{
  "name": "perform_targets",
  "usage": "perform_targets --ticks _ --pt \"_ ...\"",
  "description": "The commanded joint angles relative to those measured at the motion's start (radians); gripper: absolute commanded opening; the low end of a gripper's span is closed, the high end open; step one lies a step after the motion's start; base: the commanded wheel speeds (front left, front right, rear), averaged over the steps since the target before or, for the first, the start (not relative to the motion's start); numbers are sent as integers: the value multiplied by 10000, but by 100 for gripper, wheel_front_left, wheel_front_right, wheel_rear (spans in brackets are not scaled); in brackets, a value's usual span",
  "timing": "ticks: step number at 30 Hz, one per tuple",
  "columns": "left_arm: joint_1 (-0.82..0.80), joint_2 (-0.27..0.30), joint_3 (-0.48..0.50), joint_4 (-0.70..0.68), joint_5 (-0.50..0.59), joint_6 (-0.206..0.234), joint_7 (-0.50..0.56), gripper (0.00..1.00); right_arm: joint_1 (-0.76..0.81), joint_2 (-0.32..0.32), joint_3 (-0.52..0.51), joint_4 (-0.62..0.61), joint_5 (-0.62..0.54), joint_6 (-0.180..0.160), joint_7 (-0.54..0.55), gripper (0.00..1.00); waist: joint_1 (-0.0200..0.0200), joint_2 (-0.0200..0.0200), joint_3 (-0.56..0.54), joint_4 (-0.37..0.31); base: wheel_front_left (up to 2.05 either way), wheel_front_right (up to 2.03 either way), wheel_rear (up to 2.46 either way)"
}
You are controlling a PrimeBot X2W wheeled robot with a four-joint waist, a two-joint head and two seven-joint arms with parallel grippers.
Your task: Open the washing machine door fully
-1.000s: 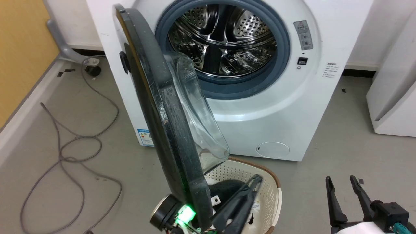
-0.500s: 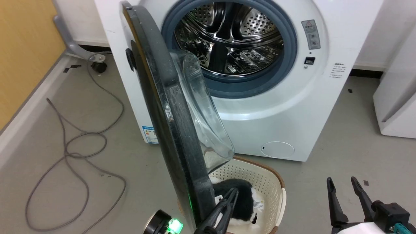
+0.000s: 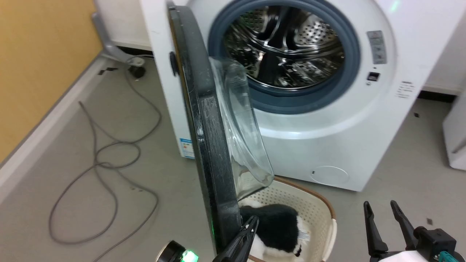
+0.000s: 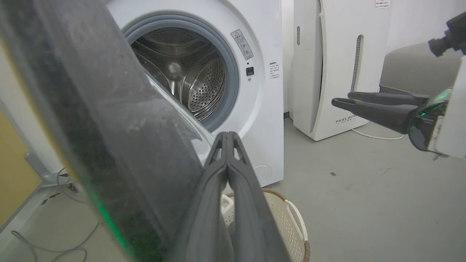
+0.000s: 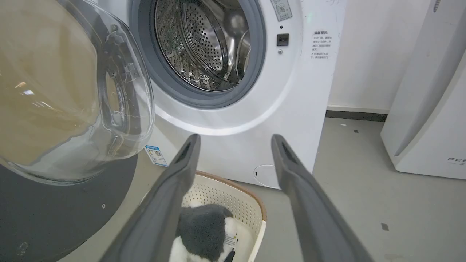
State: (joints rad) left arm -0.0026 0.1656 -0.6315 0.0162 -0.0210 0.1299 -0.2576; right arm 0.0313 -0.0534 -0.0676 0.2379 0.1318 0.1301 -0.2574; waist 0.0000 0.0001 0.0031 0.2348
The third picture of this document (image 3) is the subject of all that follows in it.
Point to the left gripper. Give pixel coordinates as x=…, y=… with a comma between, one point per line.
x=174, y=253

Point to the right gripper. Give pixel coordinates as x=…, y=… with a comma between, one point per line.
x=433, y=243

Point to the black washing machine door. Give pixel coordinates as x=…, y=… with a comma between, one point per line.
x=207, y=145

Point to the white front-load washing machine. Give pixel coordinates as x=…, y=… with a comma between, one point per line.
x=327, y=145

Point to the grey-blue rubber door gasket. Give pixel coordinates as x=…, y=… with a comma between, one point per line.
x=350, y=72

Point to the black and white plush garment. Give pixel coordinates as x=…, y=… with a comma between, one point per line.
x=276, y=225

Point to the beige perforated laundry basket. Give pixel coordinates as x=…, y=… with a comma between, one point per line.
x=317, y=207

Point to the blue energy label sticker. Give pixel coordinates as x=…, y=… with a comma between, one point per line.
x=187, y=148

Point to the stainless steel washer drum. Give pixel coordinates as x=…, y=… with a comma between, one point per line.
x=284, y=47

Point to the black floor tape strip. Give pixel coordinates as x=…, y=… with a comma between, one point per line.
x=107, y=70

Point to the grey stand leg with caster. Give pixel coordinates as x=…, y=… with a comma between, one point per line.
x=109, y=47

